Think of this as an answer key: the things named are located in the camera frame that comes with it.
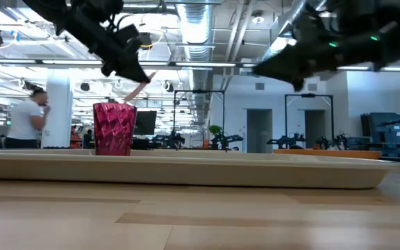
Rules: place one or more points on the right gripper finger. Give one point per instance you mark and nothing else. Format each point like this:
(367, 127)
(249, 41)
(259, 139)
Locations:
(280, 60)
(283, 73)

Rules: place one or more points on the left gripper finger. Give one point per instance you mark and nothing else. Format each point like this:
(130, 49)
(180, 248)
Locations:
(128, 74)
(135, 67)

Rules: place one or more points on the red faceted cup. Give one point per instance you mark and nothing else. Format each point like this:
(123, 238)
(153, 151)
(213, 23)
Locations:
(115, 128)

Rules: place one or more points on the orange round plate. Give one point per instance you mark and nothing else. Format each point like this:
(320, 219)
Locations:
(325, 154)

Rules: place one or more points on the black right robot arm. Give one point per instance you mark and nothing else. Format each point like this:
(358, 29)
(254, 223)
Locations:
(394, 31)

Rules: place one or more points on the background black robot arm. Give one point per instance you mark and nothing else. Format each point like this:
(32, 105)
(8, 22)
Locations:
(339, 140)
(172, 140)
(227, 139)
(285, 140)

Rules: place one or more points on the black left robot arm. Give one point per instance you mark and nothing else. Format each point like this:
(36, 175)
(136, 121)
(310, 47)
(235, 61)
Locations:
(43, 8)

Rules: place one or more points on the beige plastic tray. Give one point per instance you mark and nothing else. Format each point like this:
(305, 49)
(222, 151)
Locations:
(186, 175)

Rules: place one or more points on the long ceiling light bar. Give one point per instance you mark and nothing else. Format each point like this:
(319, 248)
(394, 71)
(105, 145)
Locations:
(64, 62)
(359, 68)

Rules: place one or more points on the black monitor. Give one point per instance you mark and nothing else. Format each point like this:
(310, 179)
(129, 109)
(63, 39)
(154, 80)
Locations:
(145, 123)

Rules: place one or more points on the grey door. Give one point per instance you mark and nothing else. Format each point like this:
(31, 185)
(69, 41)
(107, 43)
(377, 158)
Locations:
(259, 132)
(314, 125)

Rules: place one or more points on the white building column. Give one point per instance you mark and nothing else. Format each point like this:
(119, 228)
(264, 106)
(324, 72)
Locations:
(61, 114)

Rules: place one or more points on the small background plant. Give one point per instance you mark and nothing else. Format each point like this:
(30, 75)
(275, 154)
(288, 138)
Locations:
(215, 129)

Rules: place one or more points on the dark equipment panel rack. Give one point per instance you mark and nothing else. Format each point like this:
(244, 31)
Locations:
(384, 139)

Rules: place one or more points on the person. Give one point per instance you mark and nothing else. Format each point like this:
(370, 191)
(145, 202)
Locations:
(24, 121)

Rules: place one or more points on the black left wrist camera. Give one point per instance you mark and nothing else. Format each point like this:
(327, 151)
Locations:
(128, 34)

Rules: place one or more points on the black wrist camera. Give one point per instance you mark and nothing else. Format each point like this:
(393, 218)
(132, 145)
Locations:
(312, 26)
(128, 34)

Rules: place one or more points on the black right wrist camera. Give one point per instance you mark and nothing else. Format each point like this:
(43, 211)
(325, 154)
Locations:
(312, 26)

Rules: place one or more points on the black station frame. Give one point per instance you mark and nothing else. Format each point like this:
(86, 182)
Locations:
(200, 91)
(307, 95)

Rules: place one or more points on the silver ceiling duct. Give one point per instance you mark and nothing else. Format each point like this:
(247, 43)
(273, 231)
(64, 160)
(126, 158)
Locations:
(196, 27)

